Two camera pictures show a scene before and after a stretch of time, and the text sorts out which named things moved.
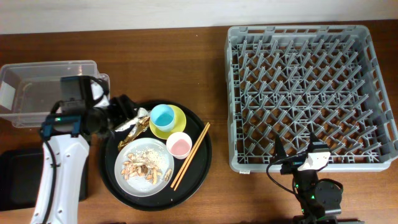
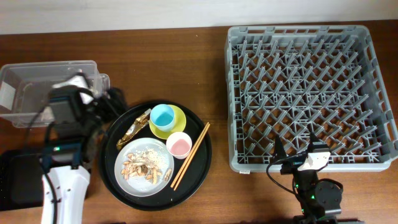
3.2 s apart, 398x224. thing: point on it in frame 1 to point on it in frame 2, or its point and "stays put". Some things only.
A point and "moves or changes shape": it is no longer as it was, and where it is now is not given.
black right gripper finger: (313, 146) stays put
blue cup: (163, 117) stays put
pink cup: (180, 145) stays put
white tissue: (142, 112) moves or changes shape
